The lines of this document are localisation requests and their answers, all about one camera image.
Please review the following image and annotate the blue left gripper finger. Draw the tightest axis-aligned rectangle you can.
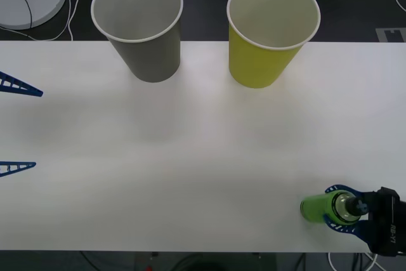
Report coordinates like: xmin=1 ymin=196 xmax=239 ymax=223
xmin=0 ymin=161 xmax=37 ymax=179
xmin=0 ymin=70 xmax=44 ymax=98

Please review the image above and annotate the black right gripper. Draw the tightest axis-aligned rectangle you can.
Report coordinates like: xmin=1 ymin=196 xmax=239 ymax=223
xmin=322 ymin=183 xmax=406 ymax=258

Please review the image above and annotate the green plastic bottle black cap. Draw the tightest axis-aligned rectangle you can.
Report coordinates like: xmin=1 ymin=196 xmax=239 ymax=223
xmin=299 ymin=190 xmax=369 ymax=224

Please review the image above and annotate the grey plastic bin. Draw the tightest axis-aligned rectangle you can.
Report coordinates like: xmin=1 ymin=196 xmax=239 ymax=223
xmin=90 ymin=0 xmax=184 ymax=83

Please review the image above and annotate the yellow-green plastic bin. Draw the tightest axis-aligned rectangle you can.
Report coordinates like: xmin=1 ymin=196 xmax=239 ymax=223
xmin=226 ymin=0 xmax=321 ymax=89

